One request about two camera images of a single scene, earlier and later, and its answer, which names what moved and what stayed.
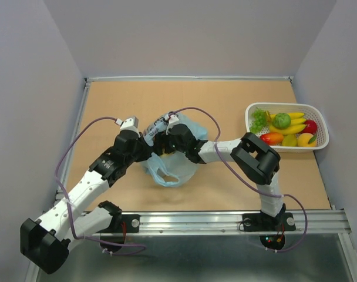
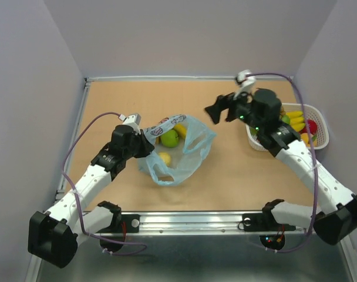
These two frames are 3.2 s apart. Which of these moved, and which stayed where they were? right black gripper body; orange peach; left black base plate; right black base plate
Moved: right black gripper body
Stayed: left black base plate; right black base plate; orange peach
